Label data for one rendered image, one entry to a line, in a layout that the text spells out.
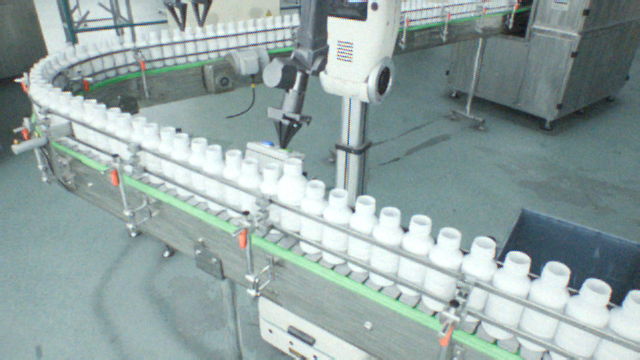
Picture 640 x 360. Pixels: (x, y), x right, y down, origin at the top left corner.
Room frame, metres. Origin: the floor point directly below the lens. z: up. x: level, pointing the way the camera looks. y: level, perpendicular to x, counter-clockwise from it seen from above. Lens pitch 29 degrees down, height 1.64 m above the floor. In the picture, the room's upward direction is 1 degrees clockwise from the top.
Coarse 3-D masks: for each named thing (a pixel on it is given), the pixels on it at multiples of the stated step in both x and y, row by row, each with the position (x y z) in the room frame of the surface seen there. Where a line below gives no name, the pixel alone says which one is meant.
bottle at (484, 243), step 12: (480, 240) 0.63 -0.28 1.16; (480, 252) 0.60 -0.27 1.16; (492, 252) 0.60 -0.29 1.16; (468, 264) 0.61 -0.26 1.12; (480, 264) 0.60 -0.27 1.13; (492, 264) 0.60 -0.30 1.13; (480, 276) 0.59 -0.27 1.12; (492, 276) 0.59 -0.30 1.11; (480, 300) 0.59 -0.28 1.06; (480, 312) 0.59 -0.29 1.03
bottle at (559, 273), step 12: (552, 264) 0.57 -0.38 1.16; (552, 276) 0.54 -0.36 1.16; (564, 276) 0.53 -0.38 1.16; (540, 288) 0.55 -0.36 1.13; (552, 288) 0.54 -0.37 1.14; (564, 288) 0.54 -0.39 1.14; (528, 300) 0.55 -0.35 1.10; (540, 300) 0.53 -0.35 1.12; (552, 300) 0.53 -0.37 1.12; (564, 300) 0.53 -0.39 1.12; (528, 312) 0.54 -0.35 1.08; (528, 324) 0.54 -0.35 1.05; (540, 324) 0.53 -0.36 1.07; (552, 324) 0.52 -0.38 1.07; (540, 336) 0.52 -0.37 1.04; (552, 336) 0.53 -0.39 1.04; (528, 348) 0.53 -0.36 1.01; (540, 348) 0.52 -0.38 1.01
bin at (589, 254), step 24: (528, 216) 1.05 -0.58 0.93; (552, 216) 1.02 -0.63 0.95; (504, 240) 0.91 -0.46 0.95; (528, 240) 1.04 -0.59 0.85; (552, 240) 1.00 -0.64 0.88; (576, 240) 0.97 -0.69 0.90; (600, 240) 0.95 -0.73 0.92; (624, 240) 0.92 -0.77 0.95; (576, 264) 0.96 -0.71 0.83; (600, 264) 0.93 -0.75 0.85; (624, 264) 0.91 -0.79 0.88; (576, 288) 0.95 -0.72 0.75; (624, 288) 0.90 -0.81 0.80
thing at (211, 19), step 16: (224, 0) 4.87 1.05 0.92; (240, 0) 4.99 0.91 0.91; (256, 0) 5.11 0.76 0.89; (272, 0) 5.23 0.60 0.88; (192, 16) 4.64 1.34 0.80; (208, 16) 4.74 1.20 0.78; (224, 16) 4.86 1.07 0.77; (240, 16) 4.98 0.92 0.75; (256, 16) 5.10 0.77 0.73; (272, 16) 5.23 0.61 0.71
